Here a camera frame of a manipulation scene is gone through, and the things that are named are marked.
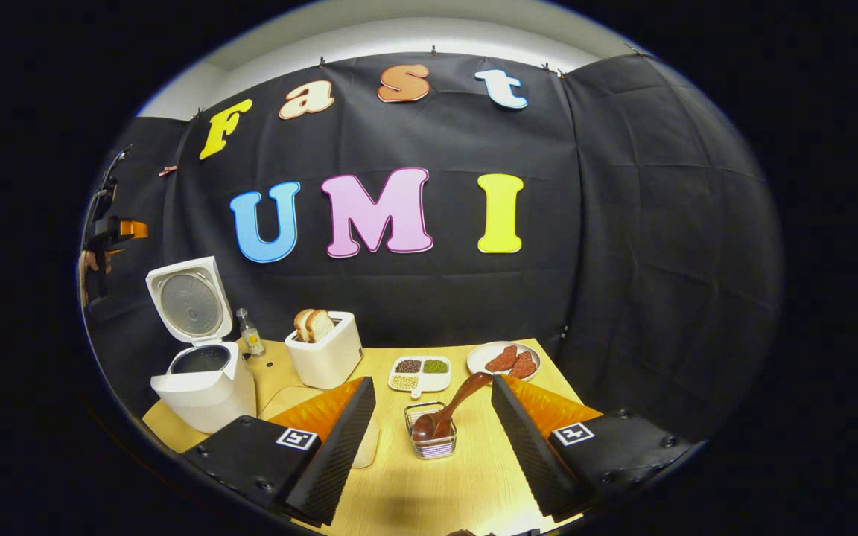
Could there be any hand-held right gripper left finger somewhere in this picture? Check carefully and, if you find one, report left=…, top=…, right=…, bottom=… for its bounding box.
left=179, top=376, right=376, bottom=526

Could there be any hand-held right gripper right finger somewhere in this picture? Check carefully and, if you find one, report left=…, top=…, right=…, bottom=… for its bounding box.
left=491, top=374, right=698, bottom=522

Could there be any wire chopstick holder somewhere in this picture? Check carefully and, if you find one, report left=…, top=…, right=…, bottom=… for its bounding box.
left=404, top=402, right=458, bottom=460

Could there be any brown wooden spoon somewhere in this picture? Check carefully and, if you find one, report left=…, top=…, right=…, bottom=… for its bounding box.
left=411, top=371, right=495, bottom=442

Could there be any white rice cooker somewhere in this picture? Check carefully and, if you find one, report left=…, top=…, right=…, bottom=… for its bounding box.
left=145, top=256, right=257, bottom=435

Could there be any white toaster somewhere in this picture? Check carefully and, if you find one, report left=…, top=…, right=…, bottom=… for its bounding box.
left=285, top=310, right=363, bottom=390

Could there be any round white plate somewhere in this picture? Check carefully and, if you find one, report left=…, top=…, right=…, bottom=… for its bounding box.
left=467, top=341, right=541, bottom=382

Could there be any white divided bean dish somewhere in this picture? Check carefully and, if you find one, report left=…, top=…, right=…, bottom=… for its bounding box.
left=388, top=355, right=451, bottom=399

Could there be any small glass bottle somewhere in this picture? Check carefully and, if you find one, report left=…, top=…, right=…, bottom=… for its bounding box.
left=236, top=308, right=266, bottom=357

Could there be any black backdrop cloth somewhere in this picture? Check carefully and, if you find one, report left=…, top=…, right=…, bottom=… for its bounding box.
left=83, top=52, right=784, bottom=447

